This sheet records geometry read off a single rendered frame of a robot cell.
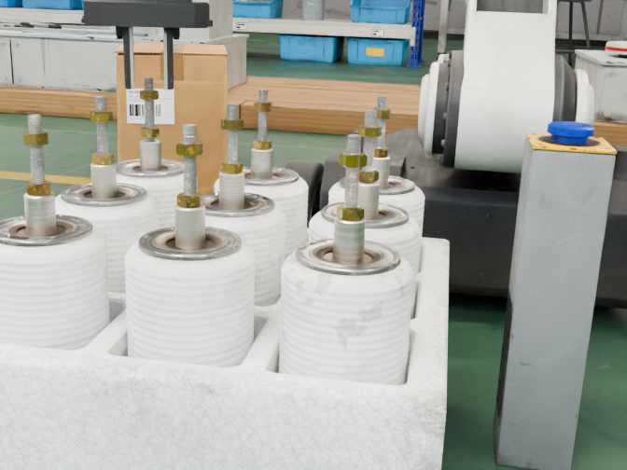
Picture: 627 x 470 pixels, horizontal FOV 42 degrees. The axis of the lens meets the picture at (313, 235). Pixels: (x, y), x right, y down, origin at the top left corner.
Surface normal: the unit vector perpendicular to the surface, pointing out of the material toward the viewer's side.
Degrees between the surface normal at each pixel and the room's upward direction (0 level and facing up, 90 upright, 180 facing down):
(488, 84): 59
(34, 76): 90
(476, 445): 0
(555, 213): 90
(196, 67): 90
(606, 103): 90
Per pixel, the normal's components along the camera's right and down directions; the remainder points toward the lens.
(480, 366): 0.04, -0.96
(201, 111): 0.11, 0.29
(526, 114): -0.17, 0.14
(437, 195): -0.10, -0.47
